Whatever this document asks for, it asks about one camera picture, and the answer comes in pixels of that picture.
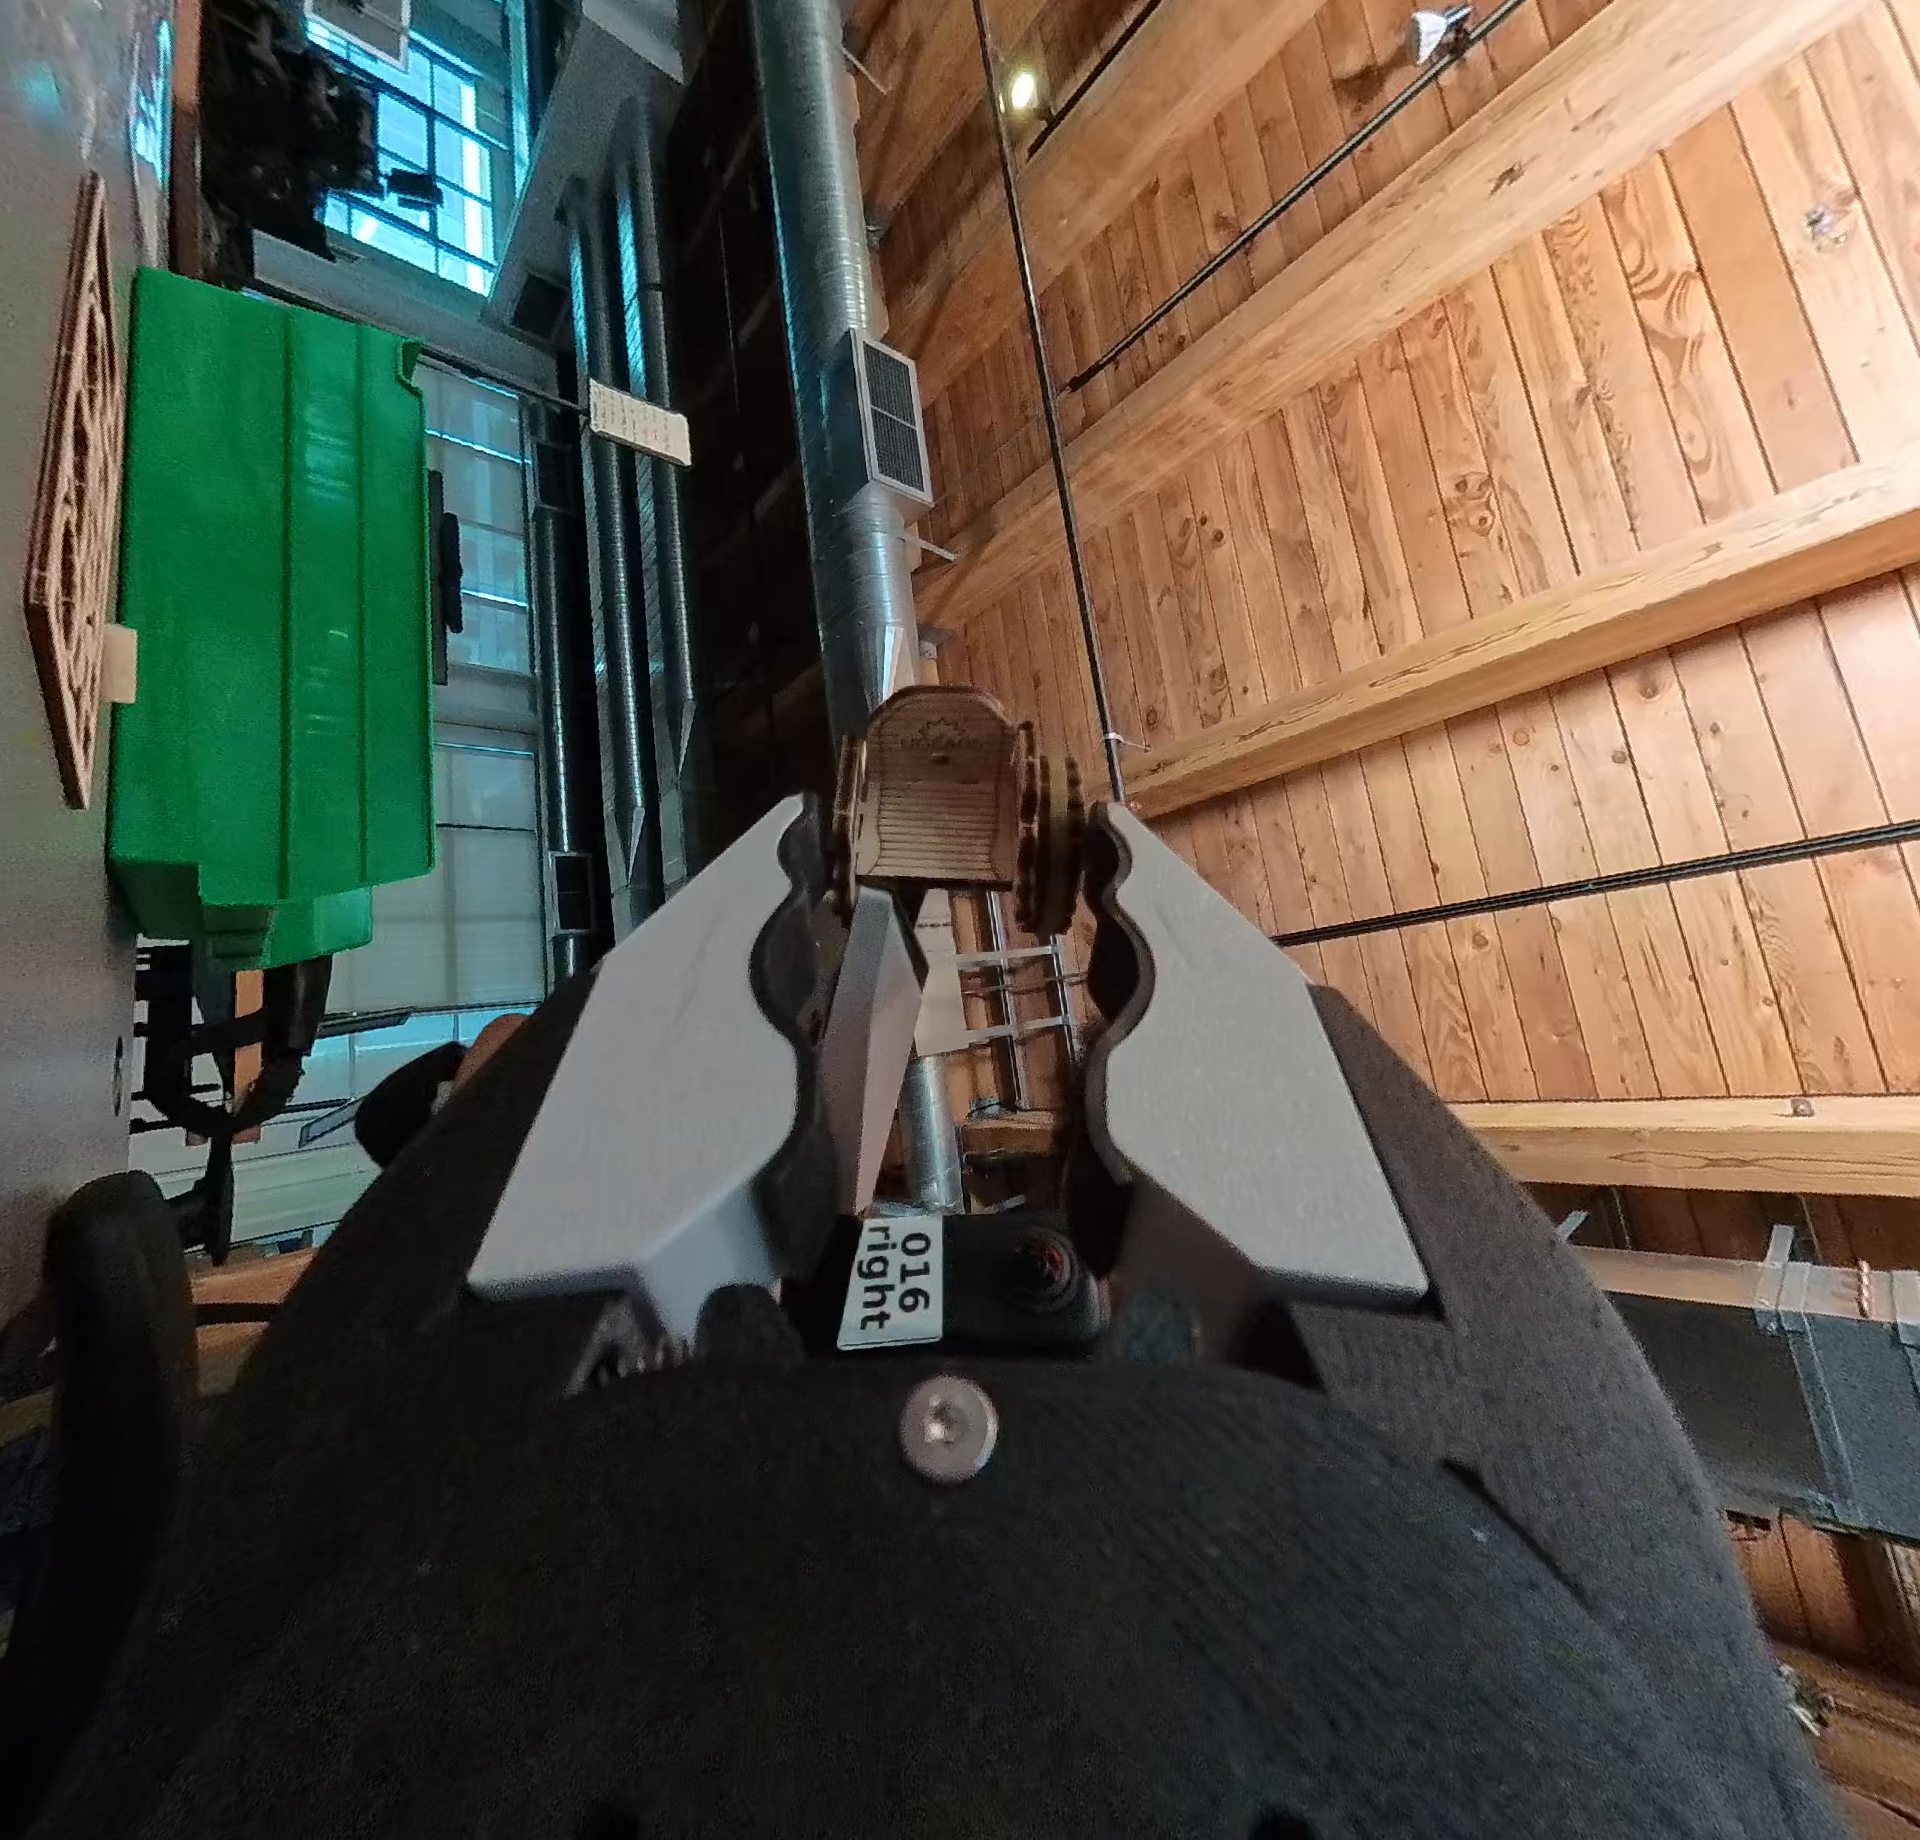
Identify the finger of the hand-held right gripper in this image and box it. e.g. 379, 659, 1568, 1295
816, 887, 926, 1215

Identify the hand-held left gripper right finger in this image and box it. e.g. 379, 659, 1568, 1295
1082, 801, 1429, 1364

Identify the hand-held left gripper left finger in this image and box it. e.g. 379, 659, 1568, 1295
466, 796, 825, 1343

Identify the grey desk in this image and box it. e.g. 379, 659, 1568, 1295
0, 0, 189, 1339

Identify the black ceiling rod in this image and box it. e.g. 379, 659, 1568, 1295
1063, 0, 1629, 393
1272, 815, 1920, 950
963, 0, 1129, 809

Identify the black round object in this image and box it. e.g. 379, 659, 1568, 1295
36, 1170, 201, 1728

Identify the green plastic bin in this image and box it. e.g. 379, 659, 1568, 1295
105, 267, 439, 973

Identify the white vent grille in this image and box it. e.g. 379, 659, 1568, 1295
843, 327, 937, 524

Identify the white paper sign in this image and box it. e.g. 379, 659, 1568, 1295
585, 376, 692, 471

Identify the wooden puzzle board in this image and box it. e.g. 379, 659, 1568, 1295
22, 170, 131, 809

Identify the large paned window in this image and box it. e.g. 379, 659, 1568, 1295
304, 0, 551, 1023

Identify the dark equipment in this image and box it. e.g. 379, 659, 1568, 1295
198, 0, 383, 273

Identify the white cable tray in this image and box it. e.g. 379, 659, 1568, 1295
916, 935, 1079, 1109

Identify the black chair frame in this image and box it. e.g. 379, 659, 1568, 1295
133, 939, 334, 1263

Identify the dark spiral duct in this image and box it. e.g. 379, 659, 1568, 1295
556, 176, 657, 948

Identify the grey rectangular metal duct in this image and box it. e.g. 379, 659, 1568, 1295
1611, 1220, 1920, 1543

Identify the silver spiral air duct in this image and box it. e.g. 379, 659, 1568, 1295
745, 0, 969, 1215

